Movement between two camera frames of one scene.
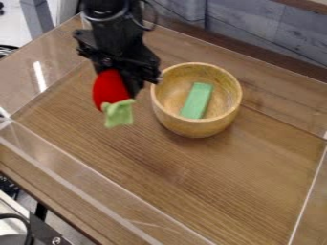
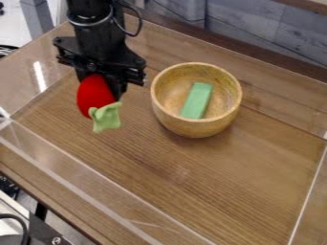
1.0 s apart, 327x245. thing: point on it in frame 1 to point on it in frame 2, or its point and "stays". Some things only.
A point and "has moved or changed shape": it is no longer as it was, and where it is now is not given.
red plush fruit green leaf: (111, 95) has moved or changed shape
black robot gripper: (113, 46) to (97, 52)
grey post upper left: (37, 14) stays
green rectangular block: (196, 100) stays
